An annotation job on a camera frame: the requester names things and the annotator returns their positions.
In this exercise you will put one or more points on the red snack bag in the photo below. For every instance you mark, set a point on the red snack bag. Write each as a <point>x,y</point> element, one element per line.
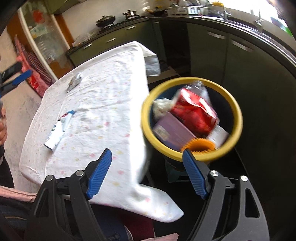
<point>194,112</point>

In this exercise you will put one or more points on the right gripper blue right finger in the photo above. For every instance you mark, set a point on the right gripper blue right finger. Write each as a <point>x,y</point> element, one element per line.
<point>197,172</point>

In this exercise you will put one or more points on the chrome kitchen faucet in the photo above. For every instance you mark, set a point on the chrome kitchen faucet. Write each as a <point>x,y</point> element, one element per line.
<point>259,23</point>

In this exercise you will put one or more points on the blue bin with yellow rim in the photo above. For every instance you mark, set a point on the blue bin with yellow rim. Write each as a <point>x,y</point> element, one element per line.
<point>226,132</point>

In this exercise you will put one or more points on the orange foam net sleeve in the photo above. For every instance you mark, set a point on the orange foam net sleeve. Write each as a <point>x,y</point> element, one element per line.
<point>199,145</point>

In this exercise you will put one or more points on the crumpled white tissue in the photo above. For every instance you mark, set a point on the crumpled white tissue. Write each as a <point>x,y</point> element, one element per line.
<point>161,106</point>

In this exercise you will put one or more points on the white floral tablecloth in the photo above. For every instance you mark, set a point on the white floral tablecloth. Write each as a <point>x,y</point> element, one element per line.
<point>107,104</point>

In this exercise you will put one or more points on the metal dish rack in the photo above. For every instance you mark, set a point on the metal dish rack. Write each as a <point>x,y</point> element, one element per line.
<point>189,8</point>

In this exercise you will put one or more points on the small metal pot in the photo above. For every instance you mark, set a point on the small metal pot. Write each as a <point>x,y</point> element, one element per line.
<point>130,14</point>

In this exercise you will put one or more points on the person's left hand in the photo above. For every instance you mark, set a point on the person's left hand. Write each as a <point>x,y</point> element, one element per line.
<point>3,127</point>

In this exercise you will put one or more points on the silver snack wrapper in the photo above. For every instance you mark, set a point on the silver snack wrapper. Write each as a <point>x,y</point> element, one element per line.
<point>76,79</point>

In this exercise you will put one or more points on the clear plastic bottle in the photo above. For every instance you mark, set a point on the clear plastic bottle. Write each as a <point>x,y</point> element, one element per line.
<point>199,89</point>

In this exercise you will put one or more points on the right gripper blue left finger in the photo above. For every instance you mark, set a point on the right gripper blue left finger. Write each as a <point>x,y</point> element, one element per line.
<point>96,171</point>

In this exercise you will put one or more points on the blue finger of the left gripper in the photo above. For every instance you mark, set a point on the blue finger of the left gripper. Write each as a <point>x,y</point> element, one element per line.
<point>12,70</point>
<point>24,76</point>

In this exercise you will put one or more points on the white toothpaste tube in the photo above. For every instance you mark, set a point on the white toothpaste tube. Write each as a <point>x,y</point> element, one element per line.
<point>58,130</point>

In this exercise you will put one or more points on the black wok on stove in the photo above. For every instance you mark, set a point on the black wok on stove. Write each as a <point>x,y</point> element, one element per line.
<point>105,21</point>

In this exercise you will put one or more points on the purple HEXZA box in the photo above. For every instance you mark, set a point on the purple HEXZA box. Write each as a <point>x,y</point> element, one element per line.
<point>171,132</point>

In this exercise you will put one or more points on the green kitchen cabinets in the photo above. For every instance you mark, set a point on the green kitchen cabinets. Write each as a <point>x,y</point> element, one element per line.
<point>257,70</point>

